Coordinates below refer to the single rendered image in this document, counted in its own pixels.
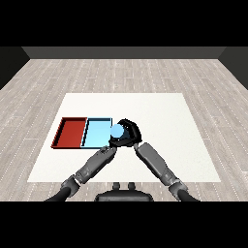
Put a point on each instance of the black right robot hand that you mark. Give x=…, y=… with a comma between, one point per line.
x=134, y=130

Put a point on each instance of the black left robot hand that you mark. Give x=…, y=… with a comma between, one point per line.
x=117, y=142

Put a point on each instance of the blue can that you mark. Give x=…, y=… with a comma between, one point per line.
x=117, y=130

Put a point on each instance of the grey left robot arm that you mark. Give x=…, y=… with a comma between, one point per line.
x=92, y=166

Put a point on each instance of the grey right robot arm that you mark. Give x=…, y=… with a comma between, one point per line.
x=158, y=166

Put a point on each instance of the light blue shallow open box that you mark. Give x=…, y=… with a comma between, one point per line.
x=97, y=133

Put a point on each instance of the red shallow open box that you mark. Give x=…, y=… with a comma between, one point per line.
x=71, y=132

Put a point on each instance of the dark grey robot body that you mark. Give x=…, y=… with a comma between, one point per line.
x=124, y=195

